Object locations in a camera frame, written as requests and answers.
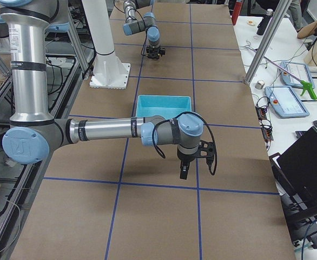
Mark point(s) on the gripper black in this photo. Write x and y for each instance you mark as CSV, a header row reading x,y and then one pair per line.
x,y
153,51
185,158

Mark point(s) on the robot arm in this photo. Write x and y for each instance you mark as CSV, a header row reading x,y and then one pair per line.
x,y
34,133
135,23

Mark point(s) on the person's forearm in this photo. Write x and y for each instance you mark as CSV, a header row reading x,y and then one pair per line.
x,y
310,29

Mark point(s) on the light blue plastic bin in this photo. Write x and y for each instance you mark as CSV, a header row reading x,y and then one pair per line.
x,y
167,106

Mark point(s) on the red bottle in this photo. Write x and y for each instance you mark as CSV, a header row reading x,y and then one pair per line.
x,y
236,11

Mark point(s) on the white tape roll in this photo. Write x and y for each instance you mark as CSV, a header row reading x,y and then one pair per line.
x,y
251,23

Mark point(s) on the small silver cylinder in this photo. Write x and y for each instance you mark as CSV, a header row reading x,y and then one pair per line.
x,y
260,84

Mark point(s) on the black bottle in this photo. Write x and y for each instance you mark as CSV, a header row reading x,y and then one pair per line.
x,y
261,28

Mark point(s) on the black laptop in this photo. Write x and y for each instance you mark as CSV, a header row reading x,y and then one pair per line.
x,y
299,165

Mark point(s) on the near teach pendant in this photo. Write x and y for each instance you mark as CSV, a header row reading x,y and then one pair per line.
x,y
285,102

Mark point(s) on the teach pendant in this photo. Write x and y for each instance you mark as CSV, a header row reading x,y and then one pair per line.
x,y
300,70
285,102

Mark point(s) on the green plastic tool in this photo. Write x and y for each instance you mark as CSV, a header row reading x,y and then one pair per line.
x,y
308,87

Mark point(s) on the far teach pendant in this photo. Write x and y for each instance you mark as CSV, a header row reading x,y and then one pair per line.
x,y
300,70

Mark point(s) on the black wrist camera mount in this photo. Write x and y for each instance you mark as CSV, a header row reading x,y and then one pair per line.
x,y
206,149

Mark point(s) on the white pedestal column base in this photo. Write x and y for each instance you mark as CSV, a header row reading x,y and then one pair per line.
x,y
109,71

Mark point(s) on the aluminium frame post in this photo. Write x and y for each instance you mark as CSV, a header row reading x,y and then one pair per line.
x,y
279,13

